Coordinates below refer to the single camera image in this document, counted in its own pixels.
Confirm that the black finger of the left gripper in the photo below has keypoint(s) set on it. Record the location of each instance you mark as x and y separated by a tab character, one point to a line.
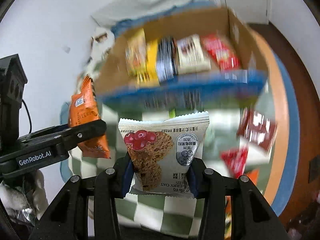
82	132

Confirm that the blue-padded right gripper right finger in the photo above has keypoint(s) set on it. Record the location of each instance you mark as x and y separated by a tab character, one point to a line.
252	216

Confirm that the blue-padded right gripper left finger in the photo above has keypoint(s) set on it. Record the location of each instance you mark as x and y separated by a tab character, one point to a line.
67	215

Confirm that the orange snack packet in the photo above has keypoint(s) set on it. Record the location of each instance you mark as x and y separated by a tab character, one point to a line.
84	109

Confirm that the white oat cookie packet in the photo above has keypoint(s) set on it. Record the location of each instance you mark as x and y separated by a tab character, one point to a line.
162	152

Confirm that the yellow mushroom cartoon bag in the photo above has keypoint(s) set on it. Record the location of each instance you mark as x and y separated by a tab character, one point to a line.
136	53

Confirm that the yellow black snack bag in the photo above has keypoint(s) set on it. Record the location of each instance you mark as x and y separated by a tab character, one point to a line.
160	62

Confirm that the white Franzzi cookie packet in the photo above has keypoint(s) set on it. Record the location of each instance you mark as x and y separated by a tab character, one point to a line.
191	58

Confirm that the tall red spicy packet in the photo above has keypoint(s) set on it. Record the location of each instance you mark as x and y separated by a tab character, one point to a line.
221	51

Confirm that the white gloved hand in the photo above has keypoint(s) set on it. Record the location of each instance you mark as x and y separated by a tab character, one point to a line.
26	202

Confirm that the orange twisted chip bag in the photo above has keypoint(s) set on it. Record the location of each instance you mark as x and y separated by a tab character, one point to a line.
253	176

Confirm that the small red chocolate packet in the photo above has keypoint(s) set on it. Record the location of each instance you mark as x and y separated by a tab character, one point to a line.
235	161

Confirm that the dark red square packet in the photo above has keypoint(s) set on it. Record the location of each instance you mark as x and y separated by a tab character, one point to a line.
257	129

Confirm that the bear print pillow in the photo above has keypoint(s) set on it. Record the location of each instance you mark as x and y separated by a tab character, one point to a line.
101	42

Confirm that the blue bed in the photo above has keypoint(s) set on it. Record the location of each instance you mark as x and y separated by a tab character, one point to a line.
276	180

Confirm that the open cardboard milk box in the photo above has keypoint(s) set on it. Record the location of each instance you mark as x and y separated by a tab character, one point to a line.
203	90

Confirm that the wall outlet plate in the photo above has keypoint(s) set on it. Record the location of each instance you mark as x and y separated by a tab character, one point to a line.
66	49

